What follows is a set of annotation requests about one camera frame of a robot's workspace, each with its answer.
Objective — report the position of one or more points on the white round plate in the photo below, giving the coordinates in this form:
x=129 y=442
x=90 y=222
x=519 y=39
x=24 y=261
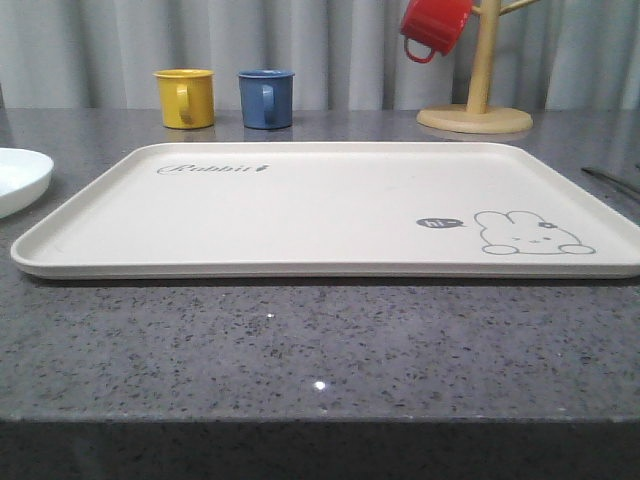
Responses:
x=25 y=176

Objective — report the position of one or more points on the silver metal chopstick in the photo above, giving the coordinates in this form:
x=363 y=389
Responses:
x=626 y=186

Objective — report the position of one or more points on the beige rabbit serving tray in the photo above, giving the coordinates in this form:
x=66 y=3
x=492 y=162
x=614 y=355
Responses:
x=330 y=209

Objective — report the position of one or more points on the blue enamel mug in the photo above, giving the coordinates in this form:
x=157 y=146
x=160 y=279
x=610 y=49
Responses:
x=266 y=98

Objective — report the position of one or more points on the yellow enamel mug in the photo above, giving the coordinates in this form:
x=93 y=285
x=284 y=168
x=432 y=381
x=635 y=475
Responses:
x=186 y=98

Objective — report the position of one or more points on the wooden mug tree stand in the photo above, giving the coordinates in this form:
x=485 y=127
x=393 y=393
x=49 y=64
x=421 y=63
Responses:
x=477 y=116

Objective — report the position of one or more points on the red enamel mug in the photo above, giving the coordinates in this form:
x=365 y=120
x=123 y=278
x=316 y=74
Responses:
x=436 y=24

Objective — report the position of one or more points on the grey curtain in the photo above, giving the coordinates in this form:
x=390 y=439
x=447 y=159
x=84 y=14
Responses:
x=346 y=55

